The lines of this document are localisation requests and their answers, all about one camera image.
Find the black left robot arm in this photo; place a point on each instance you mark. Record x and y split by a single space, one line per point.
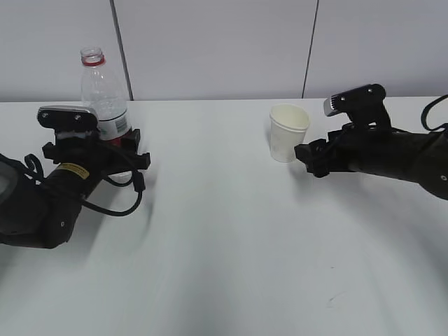
40 211

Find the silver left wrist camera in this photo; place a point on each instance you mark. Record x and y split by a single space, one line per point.
69 121

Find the clear water bottle red label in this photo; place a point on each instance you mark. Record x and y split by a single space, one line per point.
102 91

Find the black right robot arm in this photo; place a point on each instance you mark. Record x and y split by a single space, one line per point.
392 153

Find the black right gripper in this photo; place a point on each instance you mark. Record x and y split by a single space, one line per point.
348 150

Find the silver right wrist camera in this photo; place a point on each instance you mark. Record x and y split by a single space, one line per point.
363 105

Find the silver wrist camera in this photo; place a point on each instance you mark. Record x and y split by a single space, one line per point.
69 121
363 105

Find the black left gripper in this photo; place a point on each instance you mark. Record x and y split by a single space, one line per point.
92 156

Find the white paper cup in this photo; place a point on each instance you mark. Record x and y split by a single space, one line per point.
288 126

